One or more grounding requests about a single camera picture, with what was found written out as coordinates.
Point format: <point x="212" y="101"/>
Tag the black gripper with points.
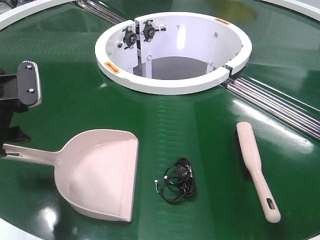
<point x="18" y="92"/>

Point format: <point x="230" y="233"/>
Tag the pink plastic dustpan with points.
<point x="95" y="171"/>

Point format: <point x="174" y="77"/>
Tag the pink hand brush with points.
<point x="252" y="160"/>

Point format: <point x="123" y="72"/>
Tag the white outer rim left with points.
<point x="28" y="9"/>

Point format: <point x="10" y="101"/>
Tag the white rim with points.
<point x="308" y="8"/>
<point x="28" y="9"/>

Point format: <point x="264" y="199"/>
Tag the steel rollers top left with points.
<point x="100" y="10"/>

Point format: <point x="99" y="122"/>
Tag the steel rollers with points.
<point x="280" y="108"/>
<point x="100" y="10"/>

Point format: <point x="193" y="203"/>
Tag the black bearing left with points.
<point x="130" y="37"/>

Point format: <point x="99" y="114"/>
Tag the black bearing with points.
<point x="130" y="37"/>
<point x="149" y="30"/>

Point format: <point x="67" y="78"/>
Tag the black bearing right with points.
<point x="149" y="30"/>

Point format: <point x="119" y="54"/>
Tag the steel rollers right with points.
<point x="280" y="108"/>

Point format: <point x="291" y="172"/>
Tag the white outer rim right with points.
<point x="308" y="8"/>

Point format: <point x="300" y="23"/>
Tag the white inner ring guard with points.
<point x="221" y="45"/>

